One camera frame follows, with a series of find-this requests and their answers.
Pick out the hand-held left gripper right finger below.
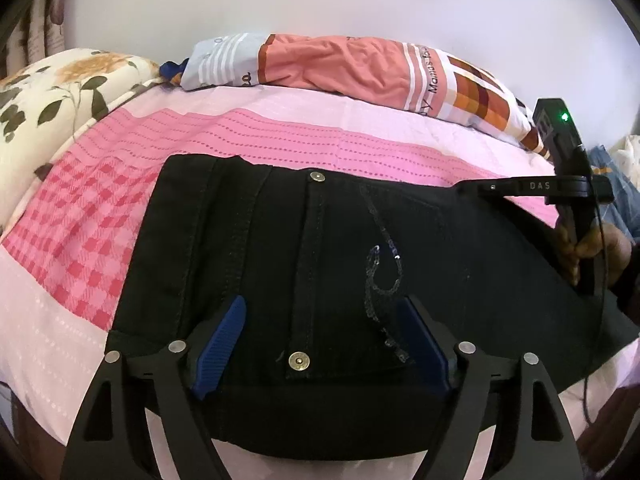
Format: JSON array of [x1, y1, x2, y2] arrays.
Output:
[[397, 295, 585, 480]]

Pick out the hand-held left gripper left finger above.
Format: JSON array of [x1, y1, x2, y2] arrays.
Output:
[[60, 295, 247, 480]]

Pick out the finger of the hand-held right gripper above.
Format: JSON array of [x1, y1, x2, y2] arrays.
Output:
[[452, 178, 522, 198]]

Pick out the black pants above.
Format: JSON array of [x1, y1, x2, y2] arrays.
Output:
[[106, 154, 640, 461]]

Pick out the person's right hand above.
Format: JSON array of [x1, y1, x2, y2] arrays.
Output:
[[554, 219, 634, 292]]

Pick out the blue denim garment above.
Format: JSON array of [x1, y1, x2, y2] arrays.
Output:
[[587, 145, 640, 242]]

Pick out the white cloth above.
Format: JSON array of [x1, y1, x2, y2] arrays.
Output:
[[612, 135, 640, 167]]

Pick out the orange striped pillow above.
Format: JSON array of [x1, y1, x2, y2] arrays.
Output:
[[180, 32, 552, 154]]

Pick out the pink checked bed sheet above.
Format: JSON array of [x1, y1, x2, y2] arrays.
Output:
[[0, 82, 640, 480]]

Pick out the dark blue cloth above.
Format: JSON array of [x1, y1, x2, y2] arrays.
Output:
[[160, 60, 190, 87]]

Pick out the floral cream blanket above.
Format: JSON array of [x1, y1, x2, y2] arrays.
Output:
[[0, 48, 162, 233]]

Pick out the patterned curtain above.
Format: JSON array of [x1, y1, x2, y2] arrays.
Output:
[[0, 0, 69, 81]]

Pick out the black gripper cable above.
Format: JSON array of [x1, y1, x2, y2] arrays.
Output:
[[583, 220, 609, 427]]

